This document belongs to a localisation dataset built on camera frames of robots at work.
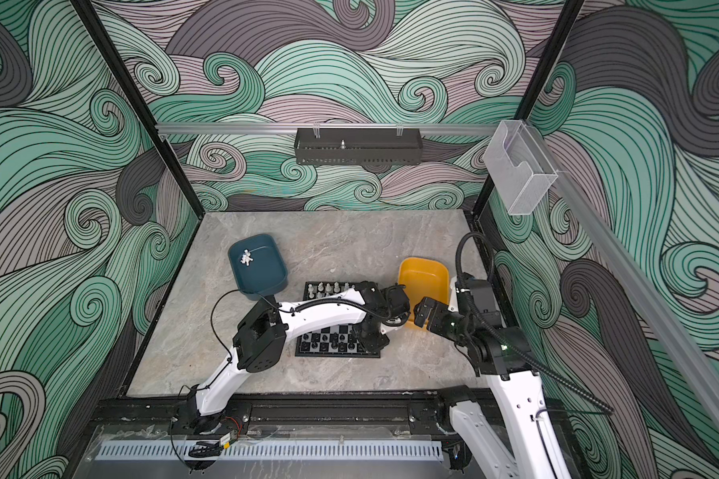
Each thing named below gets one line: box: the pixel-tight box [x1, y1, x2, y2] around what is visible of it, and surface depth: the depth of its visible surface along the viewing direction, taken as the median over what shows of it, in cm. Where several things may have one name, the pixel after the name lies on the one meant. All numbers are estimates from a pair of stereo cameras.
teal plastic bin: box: [227, 233, 289, 302], surface depth 106 cm
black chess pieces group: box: [300, 332, 365, 353], surface depth 85 cm
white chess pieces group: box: [307, 281, 356, 300], surface depth 97 cm
